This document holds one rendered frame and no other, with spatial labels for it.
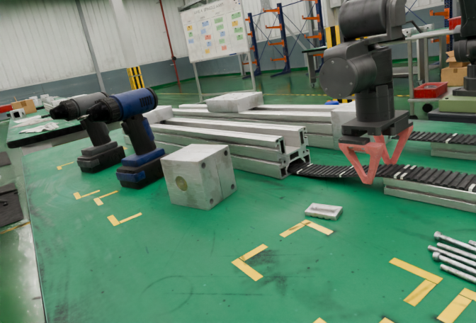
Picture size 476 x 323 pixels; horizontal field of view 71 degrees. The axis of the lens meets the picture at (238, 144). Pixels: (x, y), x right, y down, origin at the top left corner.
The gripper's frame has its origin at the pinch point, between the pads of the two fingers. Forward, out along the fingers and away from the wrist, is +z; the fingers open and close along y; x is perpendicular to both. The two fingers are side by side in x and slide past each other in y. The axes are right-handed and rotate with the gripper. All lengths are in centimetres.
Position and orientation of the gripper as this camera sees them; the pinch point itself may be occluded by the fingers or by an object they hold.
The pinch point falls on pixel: (379, 170)
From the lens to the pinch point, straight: 61.2
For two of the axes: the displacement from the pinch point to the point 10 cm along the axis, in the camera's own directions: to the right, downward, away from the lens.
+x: 6.5, 0.9, -7.6
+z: 1.8, 9.5, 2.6
